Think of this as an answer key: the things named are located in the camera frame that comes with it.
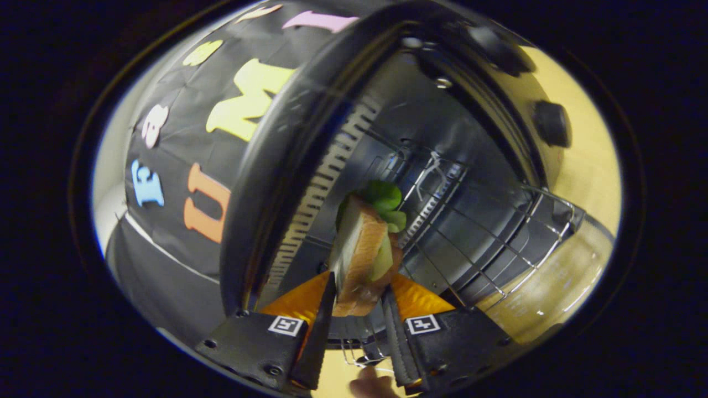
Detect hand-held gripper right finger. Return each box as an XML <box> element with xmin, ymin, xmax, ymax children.
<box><xmin>382</xmin><ymin>274</ymin><xmax>518</xmax><ymax>395</ymax></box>

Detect black backdrop cloth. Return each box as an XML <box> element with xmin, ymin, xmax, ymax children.
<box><xmin>105</xmin><ymin>0</ymin><xmax>360</xmax><ymax>346</ymax></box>

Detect lettuce sandwich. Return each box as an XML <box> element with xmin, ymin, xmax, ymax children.
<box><xmin>330</xmin><ymin>180</ymin><xmax>408</xmax><ymax>318</ymax></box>

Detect black toaster oven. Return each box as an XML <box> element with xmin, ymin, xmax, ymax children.
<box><xmin>220</xmin><ymin>0</ymin><xmax>616</xmax><ymax>368</ymax></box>

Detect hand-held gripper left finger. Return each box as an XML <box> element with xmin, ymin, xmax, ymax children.
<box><xmin>195</xmin><ymin>271</ymin><xmax>337</xmax><ymax>391</ymax></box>

